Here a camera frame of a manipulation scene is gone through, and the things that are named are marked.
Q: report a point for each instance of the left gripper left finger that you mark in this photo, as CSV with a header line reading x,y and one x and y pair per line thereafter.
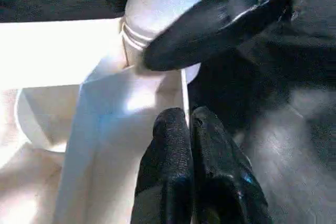
x,y
168,169

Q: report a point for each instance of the black mat cloth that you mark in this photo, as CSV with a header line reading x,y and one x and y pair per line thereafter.
x,y
288,142

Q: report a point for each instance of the white plastic table top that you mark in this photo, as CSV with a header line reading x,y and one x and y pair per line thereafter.
x,y
52,51

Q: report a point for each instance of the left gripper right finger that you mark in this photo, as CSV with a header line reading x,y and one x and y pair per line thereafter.
x,y
225,182

